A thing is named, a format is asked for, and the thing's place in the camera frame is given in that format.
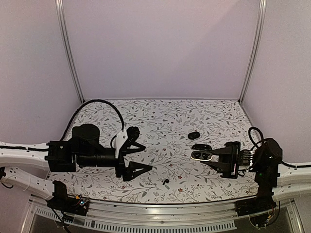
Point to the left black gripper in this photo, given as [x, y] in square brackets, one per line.
[127, 172]

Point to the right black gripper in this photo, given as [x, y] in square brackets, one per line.
[230, 166]

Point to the black earbud charging case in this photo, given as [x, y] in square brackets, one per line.
[201, 152]

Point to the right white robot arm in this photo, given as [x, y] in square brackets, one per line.
[275, 178]

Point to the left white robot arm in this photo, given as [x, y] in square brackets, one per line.
[83, 149]

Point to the floral patterned table mat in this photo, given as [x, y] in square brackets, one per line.
[164, 127]

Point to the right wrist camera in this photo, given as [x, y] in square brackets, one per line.
[246, 157]

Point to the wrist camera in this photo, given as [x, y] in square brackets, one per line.
[130, 135]
[246, 157]

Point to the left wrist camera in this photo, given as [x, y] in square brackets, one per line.
[130, 135]

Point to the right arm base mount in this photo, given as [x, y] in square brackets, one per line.
[261, 210]

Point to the front aluminium rail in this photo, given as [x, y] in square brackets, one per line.
[118, 217]

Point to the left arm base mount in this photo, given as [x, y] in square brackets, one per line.
[61, 201]

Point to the right aluminium frame post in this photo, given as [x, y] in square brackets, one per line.
[254, 50]

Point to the aluminium frame post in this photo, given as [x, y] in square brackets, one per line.
[68, 52]
[254, 50]

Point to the left aluminium frame post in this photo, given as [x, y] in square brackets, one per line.
[68, 52]

